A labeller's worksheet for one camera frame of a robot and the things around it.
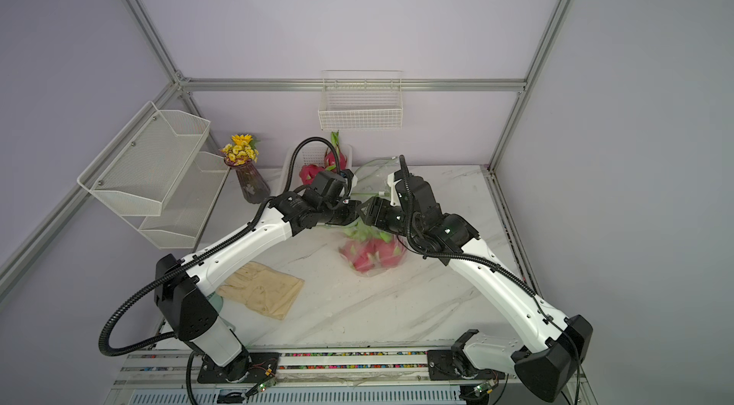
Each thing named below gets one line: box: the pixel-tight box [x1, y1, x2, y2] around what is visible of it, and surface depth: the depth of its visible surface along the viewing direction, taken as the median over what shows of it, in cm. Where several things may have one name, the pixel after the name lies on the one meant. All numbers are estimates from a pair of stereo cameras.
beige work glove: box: [215, 260, 305, 320], surface depth 88 cm
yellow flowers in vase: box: [221, 134, 271, 205], surface depth 97 cm
